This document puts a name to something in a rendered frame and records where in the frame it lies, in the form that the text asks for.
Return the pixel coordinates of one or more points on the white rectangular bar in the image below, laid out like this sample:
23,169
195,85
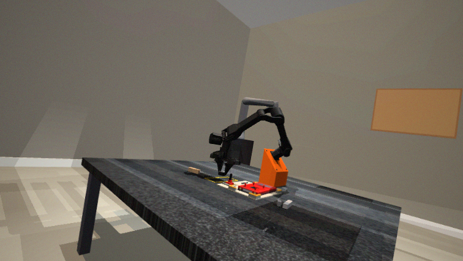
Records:
287,204

